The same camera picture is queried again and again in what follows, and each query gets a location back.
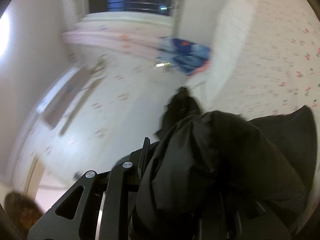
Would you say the white striped duvet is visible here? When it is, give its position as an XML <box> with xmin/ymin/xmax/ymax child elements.
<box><xmin>188</xmin><ymin>0</ymin><xmax>259</xmax><ymax>109</ymax></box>

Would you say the crumpled black jacket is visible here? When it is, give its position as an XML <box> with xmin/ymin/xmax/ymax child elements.
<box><xmin>155</xmin><ymin>87</ymin><xmax>202</xmax><ymax>140</ymax></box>

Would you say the large black puffer jacket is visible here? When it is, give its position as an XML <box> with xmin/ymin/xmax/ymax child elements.
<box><xmin>131</xmin><ymin>106</ymin><xmax>317</xmax><ymax>239</ymax></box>

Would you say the white wall socket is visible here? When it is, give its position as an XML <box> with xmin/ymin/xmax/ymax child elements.
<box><xmin>156</xmin><ymin>62</ymin><xmax>170</xmax><ymax>68</ymax></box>

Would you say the cherry print bed sheet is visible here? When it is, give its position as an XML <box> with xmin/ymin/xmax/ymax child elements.
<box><xmin>207</xmin><ymin>0</ymin><xmax>319</xmax><ymax>119</ymax></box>

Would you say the blue pink cartoon curtain left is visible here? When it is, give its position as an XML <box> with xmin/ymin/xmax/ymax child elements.
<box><xmin>61</xmin><ymin>28</ymin><xmax>212</xmax><ymax>76</ymax></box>

